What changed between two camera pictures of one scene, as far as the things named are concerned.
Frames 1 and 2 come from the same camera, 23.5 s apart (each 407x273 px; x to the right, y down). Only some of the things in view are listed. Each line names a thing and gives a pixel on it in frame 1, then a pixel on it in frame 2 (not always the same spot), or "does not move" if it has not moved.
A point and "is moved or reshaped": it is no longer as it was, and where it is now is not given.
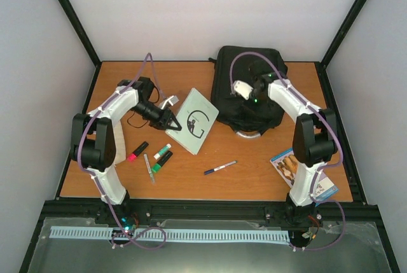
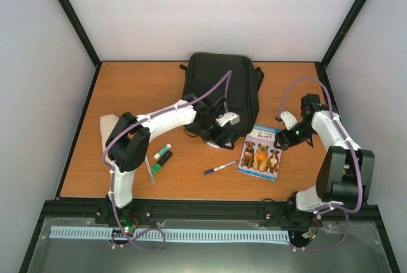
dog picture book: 286,164 to 259,156
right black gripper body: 260,97 to 304,134
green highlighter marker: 162,161 does not move
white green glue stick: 163,150 does not move
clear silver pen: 149,168 does not move
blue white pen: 215,169 does not move
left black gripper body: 157,119 to 212,133
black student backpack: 240,95 is moved or reshaped
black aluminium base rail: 211,213 does not move
